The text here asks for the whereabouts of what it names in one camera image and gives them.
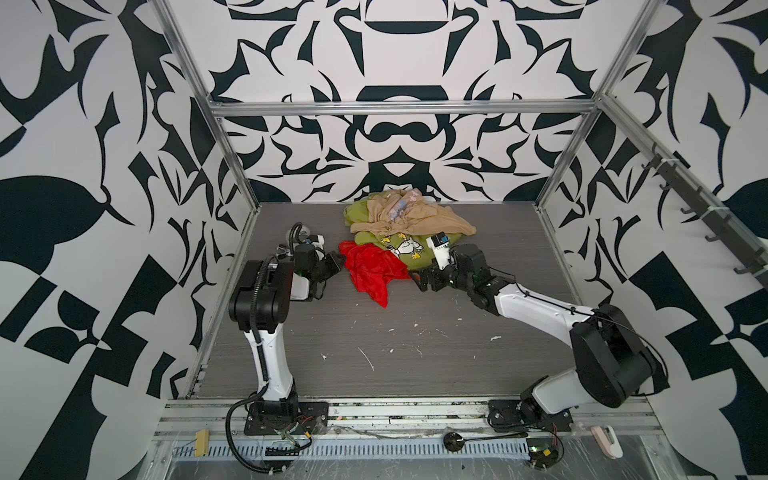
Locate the yellow sponge block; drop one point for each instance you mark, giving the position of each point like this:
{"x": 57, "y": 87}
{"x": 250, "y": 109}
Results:
{"x": 201, "y": 444}

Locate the red cloth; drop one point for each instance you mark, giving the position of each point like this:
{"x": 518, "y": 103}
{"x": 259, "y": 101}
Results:
{"x": 372, "y": 268}

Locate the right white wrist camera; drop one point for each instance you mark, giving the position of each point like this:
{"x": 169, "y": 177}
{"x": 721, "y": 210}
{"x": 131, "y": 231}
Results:
{"x": 440, "y": 245}

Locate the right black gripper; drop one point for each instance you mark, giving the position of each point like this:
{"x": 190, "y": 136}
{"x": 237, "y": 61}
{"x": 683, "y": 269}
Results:
{"x": 425, "y": 274}

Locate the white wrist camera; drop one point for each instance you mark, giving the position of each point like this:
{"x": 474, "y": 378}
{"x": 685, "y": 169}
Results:
{"x": 316, "y": 240}
{"x": 440, "y": 245}

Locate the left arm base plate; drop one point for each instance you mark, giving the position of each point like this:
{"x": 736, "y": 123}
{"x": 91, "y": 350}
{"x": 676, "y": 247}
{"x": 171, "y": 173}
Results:
{"x": 267, "y": 417}

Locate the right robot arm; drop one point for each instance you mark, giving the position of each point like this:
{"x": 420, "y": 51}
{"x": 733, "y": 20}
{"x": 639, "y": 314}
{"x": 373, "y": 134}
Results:
{"x": 611, "y": 360}

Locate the wall hook rack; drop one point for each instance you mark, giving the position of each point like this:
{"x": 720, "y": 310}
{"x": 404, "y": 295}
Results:
{"x": 701, "y": 204}

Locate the aluminium frame rails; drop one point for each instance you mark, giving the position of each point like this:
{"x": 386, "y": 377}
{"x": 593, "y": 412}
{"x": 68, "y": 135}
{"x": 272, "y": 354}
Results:
{"x": 602, "y": 103}

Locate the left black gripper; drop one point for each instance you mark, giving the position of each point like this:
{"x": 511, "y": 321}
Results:
{"x": 330, "y": 258}

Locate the pink white handheld device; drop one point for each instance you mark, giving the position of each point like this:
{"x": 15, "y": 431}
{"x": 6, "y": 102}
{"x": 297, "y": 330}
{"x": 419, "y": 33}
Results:
{"x": 607, "y": 441}

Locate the white slotted cable duct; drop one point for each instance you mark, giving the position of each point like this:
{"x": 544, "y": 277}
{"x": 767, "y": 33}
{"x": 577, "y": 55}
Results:
{"x": 391, "y": 449}

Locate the black round puck with cable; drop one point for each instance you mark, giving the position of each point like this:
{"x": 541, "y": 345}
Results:
{"x": 455, "y": 442}

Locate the beige cloth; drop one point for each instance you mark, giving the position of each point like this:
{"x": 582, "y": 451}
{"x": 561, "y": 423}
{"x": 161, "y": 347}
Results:
{"x": 404, "y": 212}

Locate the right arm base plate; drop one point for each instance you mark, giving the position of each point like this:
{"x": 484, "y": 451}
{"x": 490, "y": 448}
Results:
{"x": 506, "y": 416}

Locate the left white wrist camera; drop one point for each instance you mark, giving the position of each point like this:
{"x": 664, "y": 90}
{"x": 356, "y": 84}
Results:
{"x": 316, "y": 240}

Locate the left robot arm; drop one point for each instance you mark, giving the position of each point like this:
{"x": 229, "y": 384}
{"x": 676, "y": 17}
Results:
{"x": 260, "y": 304}

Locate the green printed shirt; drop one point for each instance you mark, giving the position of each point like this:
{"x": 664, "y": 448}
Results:
{"x": 404, "y": 244}

